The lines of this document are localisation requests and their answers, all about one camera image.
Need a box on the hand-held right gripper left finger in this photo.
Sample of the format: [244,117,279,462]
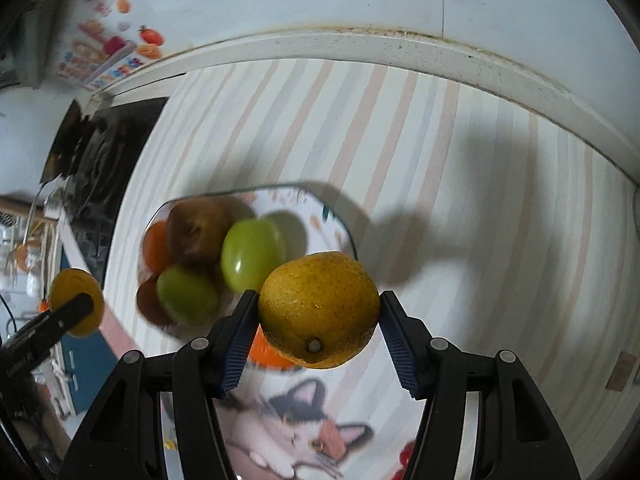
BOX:
[57,289,261,480]

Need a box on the colourful wall sticker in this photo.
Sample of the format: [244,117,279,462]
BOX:
[55,0,166,92]

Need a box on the blue kitchen cabinet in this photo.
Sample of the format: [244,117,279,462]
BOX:
[55,245,121,416]

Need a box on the oval floral ceramic plate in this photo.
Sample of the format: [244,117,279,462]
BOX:
[137,186,358,376]

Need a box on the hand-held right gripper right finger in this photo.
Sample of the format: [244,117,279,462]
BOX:
[380,290,583,480]

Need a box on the striped table mat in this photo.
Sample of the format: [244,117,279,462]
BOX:
[97,57,640,480]

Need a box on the dish rack with dishes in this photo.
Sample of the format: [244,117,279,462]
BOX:
[0,195,61,311]

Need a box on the black gas stove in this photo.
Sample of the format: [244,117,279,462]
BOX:
[42,95,171,281]

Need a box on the yellow mandarin orange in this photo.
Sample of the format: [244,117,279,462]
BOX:
[257,252,381,371]
[49,268,106,338]

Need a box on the dark brown fruit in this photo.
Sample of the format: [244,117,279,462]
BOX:
[136,277,173,326]
[166,199,236,268]

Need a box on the small brown card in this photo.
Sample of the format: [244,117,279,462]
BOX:
[605,351,637,392]

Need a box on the cat-shaped coaster mat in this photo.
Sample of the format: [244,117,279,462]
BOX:
[215,377,376,480]

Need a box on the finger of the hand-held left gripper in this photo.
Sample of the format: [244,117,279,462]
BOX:
[14,292,95,347]

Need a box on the green apple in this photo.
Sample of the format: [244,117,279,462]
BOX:
[156,265,221,326]
[220,217,287,292]

